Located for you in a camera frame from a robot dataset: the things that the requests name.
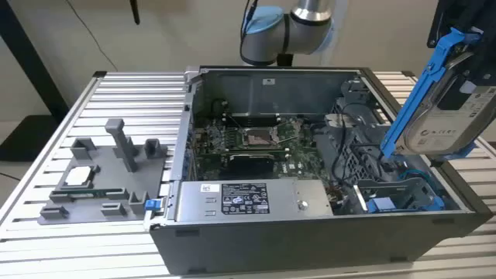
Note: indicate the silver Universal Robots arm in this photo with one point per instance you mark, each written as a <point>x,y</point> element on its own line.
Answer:
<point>271,40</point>

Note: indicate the black hanging rod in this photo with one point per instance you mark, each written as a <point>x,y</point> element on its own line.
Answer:
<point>135,11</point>

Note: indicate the grey disk bay cage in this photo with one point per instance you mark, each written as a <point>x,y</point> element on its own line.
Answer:
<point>348,151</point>

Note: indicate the grey parts rack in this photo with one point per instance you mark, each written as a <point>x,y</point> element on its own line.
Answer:
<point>116,174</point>

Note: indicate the CPU socket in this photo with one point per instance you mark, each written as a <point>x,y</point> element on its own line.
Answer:
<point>257,136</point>

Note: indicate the hard disk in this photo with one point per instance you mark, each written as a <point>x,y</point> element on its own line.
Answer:
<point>381,205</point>
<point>437,130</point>

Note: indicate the dark grey PC case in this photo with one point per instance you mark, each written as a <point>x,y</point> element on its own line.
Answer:
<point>271,247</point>

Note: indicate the black RAM slot bank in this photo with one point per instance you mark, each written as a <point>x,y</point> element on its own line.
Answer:
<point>252,117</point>

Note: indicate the black flat base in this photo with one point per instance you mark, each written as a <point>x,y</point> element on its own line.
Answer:
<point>27,139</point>

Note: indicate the green motherboard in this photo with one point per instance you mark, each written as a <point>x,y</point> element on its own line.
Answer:
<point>301,162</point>

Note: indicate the grey plastic bay latch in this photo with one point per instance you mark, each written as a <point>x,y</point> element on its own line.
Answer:
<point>353,88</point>

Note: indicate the silver power supply unit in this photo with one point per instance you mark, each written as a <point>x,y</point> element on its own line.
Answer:
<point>193,203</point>

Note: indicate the silver CPU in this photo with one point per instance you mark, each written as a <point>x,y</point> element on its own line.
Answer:
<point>79,175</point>

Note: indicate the blue case latch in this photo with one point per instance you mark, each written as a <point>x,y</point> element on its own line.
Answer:
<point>151,205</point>

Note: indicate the black upright pole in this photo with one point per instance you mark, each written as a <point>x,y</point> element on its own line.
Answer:
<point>23,43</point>

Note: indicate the white case sticker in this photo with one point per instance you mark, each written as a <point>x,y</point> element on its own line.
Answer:
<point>267,81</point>

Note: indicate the green RAM stick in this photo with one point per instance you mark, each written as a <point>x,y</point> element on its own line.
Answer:
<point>104,191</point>

